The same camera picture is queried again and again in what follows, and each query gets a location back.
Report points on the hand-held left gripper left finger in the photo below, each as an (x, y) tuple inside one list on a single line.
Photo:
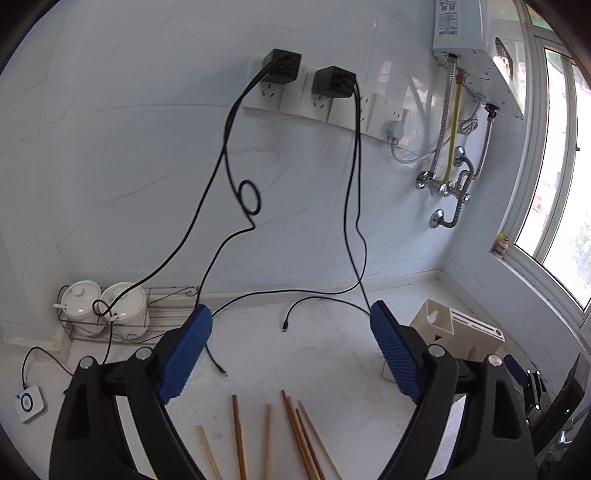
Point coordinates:
[(184, 355)]

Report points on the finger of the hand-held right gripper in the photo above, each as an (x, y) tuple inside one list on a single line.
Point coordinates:
[(516, 369)]

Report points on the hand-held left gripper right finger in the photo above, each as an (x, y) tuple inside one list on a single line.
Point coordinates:
[(395, 350)]

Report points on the cream plastic cutlery holder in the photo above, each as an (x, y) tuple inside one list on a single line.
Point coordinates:
[(443, 323)]

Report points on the white ceramic lidded pot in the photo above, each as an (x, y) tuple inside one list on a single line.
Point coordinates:
[(127, 304), (81, 300)]

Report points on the small jar with yellow lid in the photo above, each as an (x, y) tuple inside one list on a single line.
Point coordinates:
[(502, 245)]

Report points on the chrome valve assembly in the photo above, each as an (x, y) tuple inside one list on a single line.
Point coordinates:
[(445, 187)]

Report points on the white framed window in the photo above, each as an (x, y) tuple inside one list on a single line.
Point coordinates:
[(554, 184)]

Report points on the black power adapter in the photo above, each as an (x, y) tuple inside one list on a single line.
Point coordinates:
[(332, 83), (281, 67)]

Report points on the white water heater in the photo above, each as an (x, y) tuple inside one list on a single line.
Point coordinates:
[(461, 27)]

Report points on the white wall socket panel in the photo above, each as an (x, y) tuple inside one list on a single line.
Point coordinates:
[(295, 99)]

